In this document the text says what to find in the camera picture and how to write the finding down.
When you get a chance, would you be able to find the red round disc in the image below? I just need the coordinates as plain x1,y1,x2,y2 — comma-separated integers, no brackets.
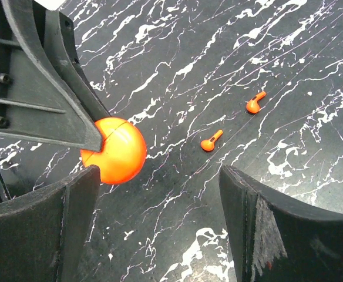
80,117,147,184

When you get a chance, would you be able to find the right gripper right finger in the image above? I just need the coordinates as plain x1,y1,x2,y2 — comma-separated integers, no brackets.
219,166,343,281

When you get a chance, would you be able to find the orange earbud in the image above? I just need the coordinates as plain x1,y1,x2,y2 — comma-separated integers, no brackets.
200,129,223,152
246,91,266,114

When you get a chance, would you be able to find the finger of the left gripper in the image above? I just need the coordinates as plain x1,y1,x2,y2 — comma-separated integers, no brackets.
0,1,109,152

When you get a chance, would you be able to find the orange earbud far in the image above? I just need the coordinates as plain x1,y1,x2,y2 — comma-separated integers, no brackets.
246,91,266,114

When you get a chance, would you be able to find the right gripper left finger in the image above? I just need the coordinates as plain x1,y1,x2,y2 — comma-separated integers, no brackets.
0,166,100,281

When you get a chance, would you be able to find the orange earbud near left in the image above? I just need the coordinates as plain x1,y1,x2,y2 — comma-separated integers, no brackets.
200,129,223,152

